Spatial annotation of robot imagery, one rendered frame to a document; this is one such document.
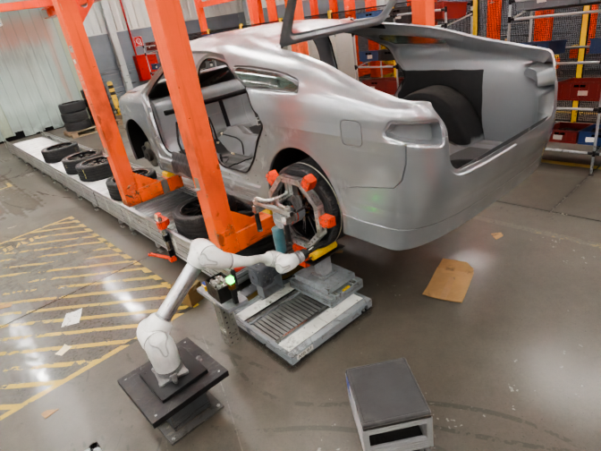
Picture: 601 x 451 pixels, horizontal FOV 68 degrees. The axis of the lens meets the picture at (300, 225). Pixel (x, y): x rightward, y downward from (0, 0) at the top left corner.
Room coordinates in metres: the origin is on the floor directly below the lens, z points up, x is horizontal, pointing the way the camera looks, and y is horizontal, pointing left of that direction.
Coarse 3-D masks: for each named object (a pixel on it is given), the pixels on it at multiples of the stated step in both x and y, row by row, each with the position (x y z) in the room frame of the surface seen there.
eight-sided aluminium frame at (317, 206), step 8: (280, 176) 3.03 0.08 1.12; (288, 176) 3.03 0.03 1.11; (296, 176) 2.97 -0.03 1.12; (280, 184) 3.12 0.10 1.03; (296, 184) 2.89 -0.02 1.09; (272, 192) 3.14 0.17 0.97; (304, 192) 2.85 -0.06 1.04; (312, 192) 2.84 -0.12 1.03; (312, 200) 2.78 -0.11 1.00; (320, 200) 2.80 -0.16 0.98; (320, 208) 2.77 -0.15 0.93; (320, 216) 2.80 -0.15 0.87; (320, 232) 2.75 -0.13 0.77; (296, 240) 2.99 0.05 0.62; (304, 240) 2.98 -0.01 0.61; (312, 240) 2.83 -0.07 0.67
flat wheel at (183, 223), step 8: (192, 200) 4.51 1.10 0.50; (232, 200) 4.31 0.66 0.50; (176, 208) 4.35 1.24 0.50; (184, 208) 4.37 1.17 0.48; (192, 208) 4.34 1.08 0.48; (200, 208) 4.37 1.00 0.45; (232, 208) 4.18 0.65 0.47; (176, 216) 4.15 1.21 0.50; (184, 216) 4.12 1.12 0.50; (192, 216) 4.09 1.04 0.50; (200, 216) 4.05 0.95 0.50; (176, 224) 4.14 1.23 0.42; (184, 224) 4.05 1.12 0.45; (192, 224) 4.01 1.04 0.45; (200, 224) 3.99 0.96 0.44; (184, 232) 4.06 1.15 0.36; (192, 232) 4.02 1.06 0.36; (200, 232) 3.99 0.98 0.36
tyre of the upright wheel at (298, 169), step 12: (288, 168) 3.08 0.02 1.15; (300, 168) 2.98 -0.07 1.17; (312, 168) 2.97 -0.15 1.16; (324, 180) 2.88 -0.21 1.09; (324, 192) 2.81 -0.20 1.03; (324, 204) 2.82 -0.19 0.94; (336, 204) 2.80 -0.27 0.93; (336, 216) 2.78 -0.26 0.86; (336, 228) 2.78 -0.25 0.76; (336, 240) 2.92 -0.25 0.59
